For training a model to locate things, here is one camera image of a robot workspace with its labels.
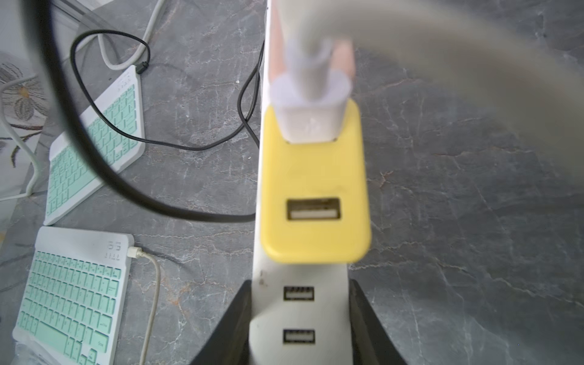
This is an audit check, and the thick white power cord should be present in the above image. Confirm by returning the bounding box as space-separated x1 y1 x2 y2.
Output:
268 0 584 183

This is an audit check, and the black USB cable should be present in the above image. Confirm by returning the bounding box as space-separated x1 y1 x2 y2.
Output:
20 0 266 224

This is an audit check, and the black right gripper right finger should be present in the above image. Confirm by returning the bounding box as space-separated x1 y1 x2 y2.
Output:
349 279 406 365

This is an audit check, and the near green white keyboard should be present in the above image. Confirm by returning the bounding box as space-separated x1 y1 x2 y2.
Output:
12 227 135 364

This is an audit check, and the far green white keyboard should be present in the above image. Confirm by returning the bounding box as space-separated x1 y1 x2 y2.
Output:
43 65 145 226

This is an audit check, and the white power strip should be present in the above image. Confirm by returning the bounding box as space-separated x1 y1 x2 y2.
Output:
249 1 355 364

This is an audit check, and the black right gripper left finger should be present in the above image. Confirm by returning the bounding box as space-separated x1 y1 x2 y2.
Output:
190 280 252 365

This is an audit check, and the yellow USB charger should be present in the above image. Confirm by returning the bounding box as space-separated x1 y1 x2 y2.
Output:
259 100 372 264

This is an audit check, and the white USB cable near keyboard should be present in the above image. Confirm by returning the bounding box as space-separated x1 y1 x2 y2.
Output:
126 245 161 365

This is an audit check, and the green white keyboard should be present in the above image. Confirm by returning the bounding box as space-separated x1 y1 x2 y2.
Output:
12 227 135 364
43 65 145 226

